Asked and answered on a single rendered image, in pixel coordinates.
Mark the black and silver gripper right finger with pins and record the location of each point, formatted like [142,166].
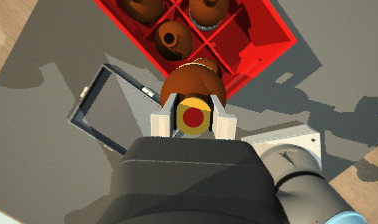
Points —
[222,125]

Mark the red bottle crate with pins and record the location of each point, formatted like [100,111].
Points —
[252,26]

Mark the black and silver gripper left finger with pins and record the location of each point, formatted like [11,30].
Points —
[164,122]

